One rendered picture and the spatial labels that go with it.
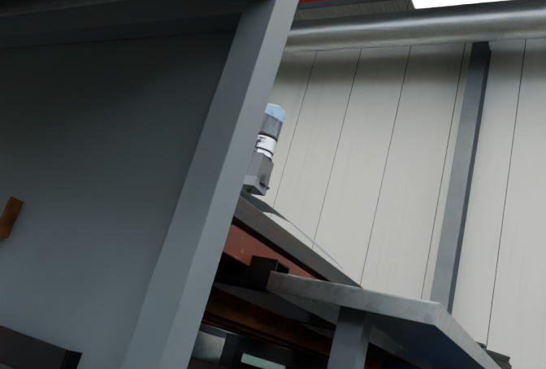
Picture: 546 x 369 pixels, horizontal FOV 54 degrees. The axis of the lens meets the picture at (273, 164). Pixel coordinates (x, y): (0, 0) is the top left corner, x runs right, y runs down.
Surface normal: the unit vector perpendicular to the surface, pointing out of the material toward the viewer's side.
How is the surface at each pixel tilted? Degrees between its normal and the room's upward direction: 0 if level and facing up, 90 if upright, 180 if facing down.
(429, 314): 90
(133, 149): 90
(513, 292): 90
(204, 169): 90
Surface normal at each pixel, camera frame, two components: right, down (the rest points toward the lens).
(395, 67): -0.45, -0.41
